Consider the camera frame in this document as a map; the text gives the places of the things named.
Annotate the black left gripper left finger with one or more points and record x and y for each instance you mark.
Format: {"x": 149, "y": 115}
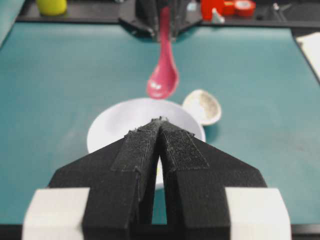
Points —
{"x": 99, "y": 195}

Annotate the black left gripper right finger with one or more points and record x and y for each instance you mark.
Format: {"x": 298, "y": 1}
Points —
{"x": 211, "y": 195}

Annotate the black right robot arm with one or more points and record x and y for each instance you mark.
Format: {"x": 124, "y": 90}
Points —
{"x": 146, "y": 16}

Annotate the white bowl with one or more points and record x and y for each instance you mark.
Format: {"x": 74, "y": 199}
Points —
{"x": 116, "y": 121}

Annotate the white speckled spoon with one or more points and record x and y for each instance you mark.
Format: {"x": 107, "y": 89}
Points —
{"x": 203, "y": 106}

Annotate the red tape roll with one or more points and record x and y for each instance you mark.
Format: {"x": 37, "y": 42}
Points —
{"x": 240, "y": 8}

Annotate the yellow plastic cup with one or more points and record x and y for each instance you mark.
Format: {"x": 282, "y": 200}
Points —
{"x": 51, "y": 7}

